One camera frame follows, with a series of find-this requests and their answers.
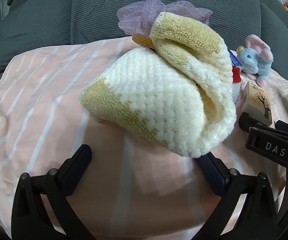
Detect small tree print box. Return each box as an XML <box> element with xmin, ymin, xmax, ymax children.
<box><xmin>243</xmin><ymin>81</ymin><xmax>274</xmax><ymax>127</ymax></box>

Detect round cookie plush toy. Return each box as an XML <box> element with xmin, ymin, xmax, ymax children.
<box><xmin>132</xmin><ymin>35</ymin><xmax>154</xmax><ymax>48</ymax></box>

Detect blue elephant plush toy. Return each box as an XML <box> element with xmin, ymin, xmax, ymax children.
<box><xmin>235</xmin><ymin>34</ymin><xmax>274</xmax><ymax>87</ymax></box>

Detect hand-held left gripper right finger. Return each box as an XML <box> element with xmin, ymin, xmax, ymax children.
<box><xmin>195</xmin><ymin>152</ymin><xmax>278</xmax><ymax>240</ymax></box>

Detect cream and yellow knitted cloth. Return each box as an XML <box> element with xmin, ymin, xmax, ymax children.
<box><xmin>80</xmin><ymin>12</ymin><xmax>239</xmax><ymax>158</ymax></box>

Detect purple mesh bath pouf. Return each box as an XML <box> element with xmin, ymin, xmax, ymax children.
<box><xmin>116</xmin><ymin>0</ymin><xmax>213</xmax><ymax>37</ymax></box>

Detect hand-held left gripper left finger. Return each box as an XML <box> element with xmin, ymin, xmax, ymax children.
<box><xmin>11</xmin><ymin>144</ymin><xmax>92</xmax><ymax>240</ymax></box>

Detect grey sofa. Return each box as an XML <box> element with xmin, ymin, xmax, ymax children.
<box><xmin>0</xmin><ymin>0</ymin><xmax>288</xmax><ymax>90</ymax></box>

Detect blue packet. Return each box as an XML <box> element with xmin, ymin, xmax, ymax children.
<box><xmin>228</xmin><ymin>50</ymin><xmax>239</xmax><ymax>67</ymax></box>

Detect pink striped blanket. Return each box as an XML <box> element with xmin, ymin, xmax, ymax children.
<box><xmin>0</xmin><ymin>36</ymin><xmax>288</xmax><ymax>240</ymax></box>

